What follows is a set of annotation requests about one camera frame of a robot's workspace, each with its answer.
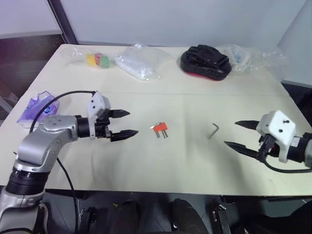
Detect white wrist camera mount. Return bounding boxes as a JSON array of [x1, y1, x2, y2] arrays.
[[86, 91, 112, 141], [255, 110, 296, 163]]

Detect clear bag with white contents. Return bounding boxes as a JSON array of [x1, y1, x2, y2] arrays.
[[112, 43, 174, 81]]

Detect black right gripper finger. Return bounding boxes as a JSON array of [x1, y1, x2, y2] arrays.
[[234, 120, 260, 133], [224, 141, 259, 160]]

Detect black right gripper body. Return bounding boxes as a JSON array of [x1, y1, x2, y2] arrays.
[[255, 133, 281, 162]]

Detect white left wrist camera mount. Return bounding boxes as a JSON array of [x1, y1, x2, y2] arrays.
[[86, 91, 112, 141]]

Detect red plug with prongs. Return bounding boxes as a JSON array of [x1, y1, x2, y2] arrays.
[[150, 121, 170, 139]]

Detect small clear plastic wrapper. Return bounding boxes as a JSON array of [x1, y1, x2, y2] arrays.
[[66, 47, 85, 64]]

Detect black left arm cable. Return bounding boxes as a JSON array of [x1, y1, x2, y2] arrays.
[[29, 90, 97, 234]]

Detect metal hex key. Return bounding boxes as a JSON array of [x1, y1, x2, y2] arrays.
[[207, 122, 219, 139]]

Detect black and red gloves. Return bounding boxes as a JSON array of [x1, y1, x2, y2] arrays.
[[179, 44, 233, 81]]

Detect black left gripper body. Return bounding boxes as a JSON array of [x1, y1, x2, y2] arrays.
[[94, 110, 114, 142]]

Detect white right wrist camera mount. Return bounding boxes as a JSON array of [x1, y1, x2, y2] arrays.
[[255, 110, 296, 163]]

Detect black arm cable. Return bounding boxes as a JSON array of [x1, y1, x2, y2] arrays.
[[263, 151, 312, 174], [29, 90, 97, 234]]

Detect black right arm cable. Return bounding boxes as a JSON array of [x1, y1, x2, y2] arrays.
[[263, 151, 312, 174]]

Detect purple plastic bag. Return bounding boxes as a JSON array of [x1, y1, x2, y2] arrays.
[[16, 91, 60, 129]]

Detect bag of coloured rings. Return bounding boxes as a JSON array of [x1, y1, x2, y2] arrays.
[[85, 51, 113, 69]]

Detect crumpled clear plastic bag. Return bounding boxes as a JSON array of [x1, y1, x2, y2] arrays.
[[260, 50, 291, 80]]

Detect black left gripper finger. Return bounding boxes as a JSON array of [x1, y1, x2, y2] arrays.
[[111, 109, 131, 119], [111, 129, 139, 143]]

